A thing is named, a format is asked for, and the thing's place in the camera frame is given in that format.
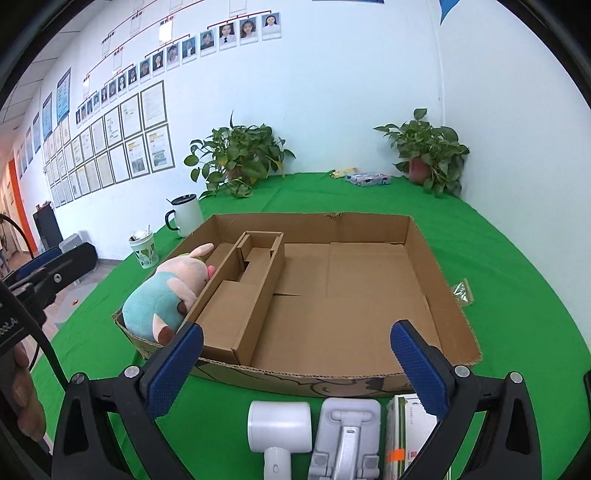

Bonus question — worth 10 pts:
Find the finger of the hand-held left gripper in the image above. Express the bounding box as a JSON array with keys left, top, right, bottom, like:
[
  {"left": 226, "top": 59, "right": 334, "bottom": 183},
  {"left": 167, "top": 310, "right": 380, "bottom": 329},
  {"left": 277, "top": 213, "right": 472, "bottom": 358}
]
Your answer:
[
  {"left": 4, "top": 243, "right": 99, "bottom": 305},
  {"left": 14, "top": 247, "right": 63, "bottom": 278}
]

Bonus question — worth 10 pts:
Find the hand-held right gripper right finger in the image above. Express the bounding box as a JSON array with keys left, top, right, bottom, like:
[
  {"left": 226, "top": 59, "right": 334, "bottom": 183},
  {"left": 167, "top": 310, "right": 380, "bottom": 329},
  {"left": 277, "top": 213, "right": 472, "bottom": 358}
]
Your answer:
[{"left": 390, "top": 319, "right": 543, "bottom": 480}]

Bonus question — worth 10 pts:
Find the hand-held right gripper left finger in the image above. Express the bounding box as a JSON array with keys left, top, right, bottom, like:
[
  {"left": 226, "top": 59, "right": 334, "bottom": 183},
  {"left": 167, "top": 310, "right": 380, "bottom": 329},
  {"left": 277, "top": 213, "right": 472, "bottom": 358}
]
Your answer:
[{"left": 53, "top": 323, "right": 204, "bottom": 480}]

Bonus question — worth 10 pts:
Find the white green medicine box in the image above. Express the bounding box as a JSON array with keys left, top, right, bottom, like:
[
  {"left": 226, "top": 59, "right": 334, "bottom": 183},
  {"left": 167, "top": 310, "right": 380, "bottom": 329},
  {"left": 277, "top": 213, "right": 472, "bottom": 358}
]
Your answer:
[{"left": 383, "top": 394, "right": 455, "bottom": 480}]

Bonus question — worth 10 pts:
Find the narrow brown cardboard box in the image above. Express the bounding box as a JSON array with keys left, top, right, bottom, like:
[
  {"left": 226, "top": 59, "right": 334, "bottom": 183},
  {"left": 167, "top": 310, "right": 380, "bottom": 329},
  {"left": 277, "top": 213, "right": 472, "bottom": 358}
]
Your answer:
[{"left": 185, "top": 231, "right": 286, "bottom": 367}]

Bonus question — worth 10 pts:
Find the pink pig plush toy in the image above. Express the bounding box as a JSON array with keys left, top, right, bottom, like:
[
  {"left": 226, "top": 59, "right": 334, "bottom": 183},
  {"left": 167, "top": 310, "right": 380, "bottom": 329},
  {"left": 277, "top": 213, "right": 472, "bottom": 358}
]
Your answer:
[{"left": 121, "top": 243, "right": 218, "bottom": 346}]

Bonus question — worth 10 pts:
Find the large cardboard box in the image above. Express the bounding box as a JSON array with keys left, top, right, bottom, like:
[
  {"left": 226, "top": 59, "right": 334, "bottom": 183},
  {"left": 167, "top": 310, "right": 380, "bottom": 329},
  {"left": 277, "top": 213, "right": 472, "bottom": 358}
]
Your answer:
[{"left": 112, "top": 212, "right": 483, "bottom": 398}]

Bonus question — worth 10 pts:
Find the grey folding phone stand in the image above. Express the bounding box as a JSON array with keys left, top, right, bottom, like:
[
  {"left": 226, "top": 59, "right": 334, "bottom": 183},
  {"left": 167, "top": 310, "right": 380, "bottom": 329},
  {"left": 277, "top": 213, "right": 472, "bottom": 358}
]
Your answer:
[{"left": 307, "top": 398, "right": 384, "bottom": 480}]

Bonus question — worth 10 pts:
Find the white hair dryer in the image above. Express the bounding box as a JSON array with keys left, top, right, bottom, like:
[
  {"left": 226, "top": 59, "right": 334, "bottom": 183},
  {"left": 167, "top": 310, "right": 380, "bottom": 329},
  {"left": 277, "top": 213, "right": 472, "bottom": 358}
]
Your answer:
[{"left": 247, "top": 401, "right": 312, "bottom": 480}]

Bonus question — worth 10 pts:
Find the person's left hand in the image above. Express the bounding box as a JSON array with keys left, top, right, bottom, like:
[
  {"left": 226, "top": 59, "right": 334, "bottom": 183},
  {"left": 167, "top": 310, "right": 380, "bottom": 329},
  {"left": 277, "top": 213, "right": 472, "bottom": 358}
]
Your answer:
[{"left": 11, "top": 344, "right": 47, "bottom": 441}]

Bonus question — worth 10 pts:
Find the black cabinet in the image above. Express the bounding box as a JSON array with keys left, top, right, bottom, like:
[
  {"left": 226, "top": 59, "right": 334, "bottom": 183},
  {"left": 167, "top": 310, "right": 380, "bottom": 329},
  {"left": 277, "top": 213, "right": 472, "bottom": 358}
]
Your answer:
[{"left": 32, "top": 203, "right": 63, "bottom": 252}]

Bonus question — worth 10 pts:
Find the leaf patterned paper cup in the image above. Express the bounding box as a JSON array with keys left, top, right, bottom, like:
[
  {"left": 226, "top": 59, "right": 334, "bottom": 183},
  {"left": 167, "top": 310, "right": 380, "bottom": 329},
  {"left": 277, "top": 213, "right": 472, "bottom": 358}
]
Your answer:
[{"left": 128, "top": 224, "right": 160, "bottom": 270}]

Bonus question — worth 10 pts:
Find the small clear plastic packet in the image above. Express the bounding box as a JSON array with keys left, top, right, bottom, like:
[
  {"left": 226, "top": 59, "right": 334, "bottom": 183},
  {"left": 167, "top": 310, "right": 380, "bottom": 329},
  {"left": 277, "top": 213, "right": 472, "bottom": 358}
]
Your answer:
[{"left": 451, "top": 278, "right": 474, "bottom": 306}]

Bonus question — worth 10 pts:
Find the green tablecloth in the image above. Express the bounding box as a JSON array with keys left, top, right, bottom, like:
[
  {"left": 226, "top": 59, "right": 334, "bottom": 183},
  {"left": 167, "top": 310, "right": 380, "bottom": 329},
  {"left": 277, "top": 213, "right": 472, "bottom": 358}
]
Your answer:
[{"left": 30, "top": 172, "right": 578, "bottom": 480}]

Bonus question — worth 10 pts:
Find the white mug with black lid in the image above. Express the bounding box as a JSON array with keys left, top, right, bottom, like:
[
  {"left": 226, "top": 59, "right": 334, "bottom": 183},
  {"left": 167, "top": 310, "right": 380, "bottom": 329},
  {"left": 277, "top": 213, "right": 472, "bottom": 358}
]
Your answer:
[{"left": 165, "top": 194, "right": 205, "bottom": 238}]

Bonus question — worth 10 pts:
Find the group of framed certificates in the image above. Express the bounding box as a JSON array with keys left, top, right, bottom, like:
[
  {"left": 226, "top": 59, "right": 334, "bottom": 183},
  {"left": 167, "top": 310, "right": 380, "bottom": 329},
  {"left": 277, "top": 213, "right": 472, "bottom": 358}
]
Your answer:
[{"left": 44, "top": 79, "right": 176, "bottom": 208}]

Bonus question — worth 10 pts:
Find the tissue packet bundle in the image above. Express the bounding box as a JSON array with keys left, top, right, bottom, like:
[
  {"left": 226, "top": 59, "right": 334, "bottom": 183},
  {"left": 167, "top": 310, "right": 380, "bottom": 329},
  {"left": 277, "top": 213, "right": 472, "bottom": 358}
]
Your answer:
[{"left": 345, "top": 172, "right": 392, "bottom": 188}]

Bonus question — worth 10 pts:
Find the bushy potted green plant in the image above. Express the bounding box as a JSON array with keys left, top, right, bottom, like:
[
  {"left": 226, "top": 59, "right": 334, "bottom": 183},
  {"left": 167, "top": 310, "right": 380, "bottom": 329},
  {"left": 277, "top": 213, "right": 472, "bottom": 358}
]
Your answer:
[{"left": 184, "top": 111, "right": 296, "bottom": 200}]

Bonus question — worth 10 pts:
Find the potted plant in red pot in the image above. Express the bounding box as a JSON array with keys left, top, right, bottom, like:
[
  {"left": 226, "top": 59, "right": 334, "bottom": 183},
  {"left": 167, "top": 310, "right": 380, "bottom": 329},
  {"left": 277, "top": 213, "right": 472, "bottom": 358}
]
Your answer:
[{"left": 373, "top": 108, "right": 471, "bottom": 198}]

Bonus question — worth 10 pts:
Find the row of portrait photos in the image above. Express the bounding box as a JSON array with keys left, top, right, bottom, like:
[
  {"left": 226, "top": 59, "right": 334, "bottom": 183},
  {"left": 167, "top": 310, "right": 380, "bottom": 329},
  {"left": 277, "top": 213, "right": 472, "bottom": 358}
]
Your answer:
[{"left": 74, "top": 11, "right": 283, "bottom": 127}]

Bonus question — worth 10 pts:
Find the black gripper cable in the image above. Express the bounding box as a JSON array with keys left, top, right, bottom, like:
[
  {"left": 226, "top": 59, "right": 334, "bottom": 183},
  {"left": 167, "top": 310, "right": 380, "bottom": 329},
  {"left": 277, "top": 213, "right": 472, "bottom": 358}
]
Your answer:
[{"left": 0, "top": 215, "right": 70, "bottom": 398}]

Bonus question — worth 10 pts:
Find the row of blue wall posters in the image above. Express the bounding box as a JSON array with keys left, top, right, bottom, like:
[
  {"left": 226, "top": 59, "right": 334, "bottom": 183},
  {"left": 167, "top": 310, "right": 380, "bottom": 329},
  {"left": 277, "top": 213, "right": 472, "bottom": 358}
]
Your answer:
[{"left": 16, "top": 67, "right": 72, "bottom": 178}]

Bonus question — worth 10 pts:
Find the blue wall banner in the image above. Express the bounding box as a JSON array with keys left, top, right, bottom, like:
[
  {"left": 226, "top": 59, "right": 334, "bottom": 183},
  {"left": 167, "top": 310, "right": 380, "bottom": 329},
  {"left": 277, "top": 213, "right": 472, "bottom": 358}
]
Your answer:
[{"left": 438, "top": 0, "right": 468, "bottom": 26}]

